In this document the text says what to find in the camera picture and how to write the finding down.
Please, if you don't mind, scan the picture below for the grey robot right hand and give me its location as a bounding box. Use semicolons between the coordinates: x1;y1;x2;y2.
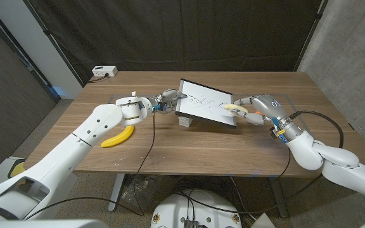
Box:
229;94;304;142

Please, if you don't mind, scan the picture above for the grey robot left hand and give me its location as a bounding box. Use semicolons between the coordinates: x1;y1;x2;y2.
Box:
150;88;188;115

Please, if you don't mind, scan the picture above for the beige sponge piece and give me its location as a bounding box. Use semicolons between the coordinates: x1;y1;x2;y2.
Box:
222;103;249;114

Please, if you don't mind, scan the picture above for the small black-framed whiteboard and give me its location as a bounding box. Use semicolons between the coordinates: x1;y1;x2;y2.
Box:
174;79;238;129

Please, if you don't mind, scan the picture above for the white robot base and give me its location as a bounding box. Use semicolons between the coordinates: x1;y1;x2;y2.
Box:
150;189;243;228

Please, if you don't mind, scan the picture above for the yellow toy banana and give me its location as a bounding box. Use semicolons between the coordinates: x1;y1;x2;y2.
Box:
100;125;135;149

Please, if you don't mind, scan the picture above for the grey tape rectangle outline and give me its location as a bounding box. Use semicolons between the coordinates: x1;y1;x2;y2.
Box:
70;92;333;170

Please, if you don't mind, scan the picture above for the white embossed cube block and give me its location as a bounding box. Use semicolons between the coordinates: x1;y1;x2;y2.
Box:
178;116;193;128

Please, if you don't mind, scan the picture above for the white power strip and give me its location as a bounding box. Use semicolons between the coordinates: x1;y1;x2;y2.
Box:
91;65;118;78

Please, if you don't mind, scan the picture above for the grey metal table leg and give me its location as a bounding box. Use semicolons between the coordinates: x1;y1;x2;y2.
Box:
108;173;126;212
268;177;288;219

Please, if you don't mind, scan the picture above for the clear plastic bag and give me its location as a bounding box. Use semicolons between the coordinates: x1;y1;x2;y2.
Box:
120;175;163;212

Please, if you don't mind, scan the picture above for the black backdrop stand pole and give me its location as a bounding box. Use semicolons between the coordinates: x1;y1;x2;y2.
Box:
294;0;329;72
22;0;85;88

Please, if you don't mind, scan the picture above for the white flat board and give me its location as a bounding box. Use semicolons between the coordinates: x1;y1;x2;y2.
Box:
250;212;277;228

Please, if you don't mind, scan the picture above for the yellow black-edged pad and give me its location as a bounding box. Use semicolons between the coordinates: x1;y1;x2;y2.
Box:
7;161;27;178

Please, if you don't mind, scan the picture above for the white robot chest cover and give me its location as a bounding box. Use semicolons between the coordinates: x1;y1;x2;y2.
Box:
0;219;109;228

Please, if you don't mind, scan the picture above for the thin black left wrist cable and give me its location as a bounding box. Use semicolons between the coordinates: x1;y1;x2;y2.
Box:
23;109;157;219

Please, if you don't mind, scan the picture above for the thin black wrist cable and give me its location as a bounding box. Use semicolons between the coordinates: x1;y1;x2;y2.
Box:
23;109;157;219
226;145;291;203

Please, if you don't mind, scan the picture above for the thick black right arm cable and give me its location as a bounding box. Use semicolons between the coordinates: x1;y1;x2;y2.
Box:
166;110;344;215

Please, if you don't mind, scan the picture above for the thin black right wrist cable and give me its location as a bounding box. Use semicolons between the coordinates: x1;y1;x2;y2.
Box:
226;145;291;203

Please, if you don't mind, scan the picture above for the black power strip cord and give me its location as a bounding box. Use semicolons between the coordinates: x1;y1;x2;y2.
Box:
87;73;110;84

